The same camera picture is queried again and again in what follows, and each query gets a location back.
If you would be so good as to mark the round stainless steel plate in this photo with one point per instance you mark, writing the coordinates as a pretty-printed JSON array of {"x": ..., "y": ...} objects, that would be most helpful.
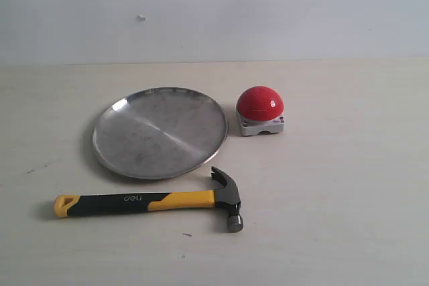
[{"x": 159, "y": 133}]

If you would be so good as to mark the red dome push button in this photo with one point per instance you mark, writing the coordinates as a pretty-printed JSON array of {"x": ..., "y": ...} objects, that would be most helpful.
[{"x": 260, "y": 109}]

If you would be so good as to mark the yellow black claw hammer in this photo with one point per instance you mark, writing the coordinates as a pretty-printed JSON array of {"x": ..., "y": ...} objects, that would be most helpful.
[{"x": 226, "y": 197}]

